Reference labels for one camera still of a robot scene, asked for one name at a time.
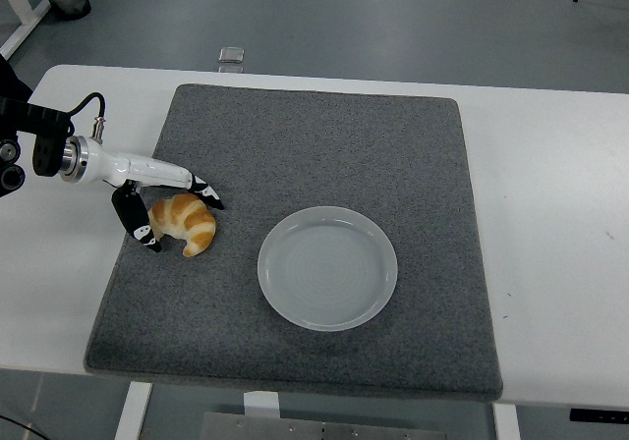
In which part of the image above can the grey round plate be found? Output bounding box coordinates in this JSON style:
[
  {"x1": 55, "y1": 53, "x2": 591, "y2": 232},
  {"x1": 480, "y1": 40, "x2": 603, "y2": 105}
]
[{"x1": 257, "y1": 205, "x2": 399, "y2": 333}]

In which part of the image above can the croissant bread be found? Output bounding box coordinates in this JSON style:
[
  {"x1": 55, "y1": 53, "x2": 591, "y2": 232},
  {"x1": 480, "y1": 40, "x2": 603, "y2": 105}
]
[{"x1": 146, "y1": 192, "x2": 218, "y2": 258}]

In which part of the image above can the white table frame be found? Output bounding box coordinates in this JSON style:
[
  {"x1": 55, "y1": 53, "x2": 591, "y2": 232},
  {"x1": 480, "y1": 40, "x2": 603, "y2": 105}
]
[{"x1": 0, "y1": 0, "x2": 53, "y2": 61}]

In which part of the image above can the grey felt mat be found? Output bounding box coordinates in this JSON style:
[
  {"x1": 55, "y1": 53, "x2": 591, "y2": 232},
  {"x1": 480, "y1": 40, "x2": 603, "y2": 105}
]
[{"x1": 82, "y1": 82, "x2": 504, "y2": 403}]

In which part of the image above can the black table control panel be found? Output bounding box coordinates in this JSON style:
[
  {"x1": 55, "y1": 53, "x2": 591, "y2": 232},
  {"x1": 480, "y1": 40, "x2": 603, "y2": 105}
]
[{"x1": 569, "y1": 408, "x2": 629, "y2": 422}]

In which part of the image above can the thin black floor cable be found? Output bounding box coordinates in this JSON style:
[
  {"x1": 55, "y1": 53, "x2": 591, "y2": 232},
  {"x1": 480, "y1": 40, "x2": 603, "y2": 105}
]
[{"x1": 0, "y1": 414, "x2": 50, "y2": 440}]

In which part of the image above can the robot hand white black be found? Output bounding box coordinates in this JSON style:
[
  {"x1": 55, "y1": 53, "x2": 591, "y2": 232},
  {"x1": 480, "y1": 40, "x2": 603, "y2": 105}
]
[{"x1": 84, "y1": 137, "x2": 226, "y2": 254}]

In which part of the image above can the metal floor socket cover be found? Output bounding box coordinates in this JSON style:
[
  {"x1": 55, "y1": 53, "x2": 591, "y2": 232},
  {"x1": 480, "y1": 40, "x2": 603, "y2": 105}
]
[{"x1": 216, "y1": 45, "x2": 246, "y2": 74}]

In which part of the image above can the white table leg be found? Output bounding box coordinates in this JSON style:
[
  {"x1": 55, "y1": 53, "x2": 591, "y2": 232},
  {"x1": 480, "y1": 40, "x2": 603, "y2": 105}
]
[
  {"x1": 243, "y1": 391, "x2": 281, "y2": 419},
  {"x1": 113, "y1": 381, "x2": 153, "y2": 440},
  {"x1": 492, "y1": 403, "x2": 522, "y2": 440}
]

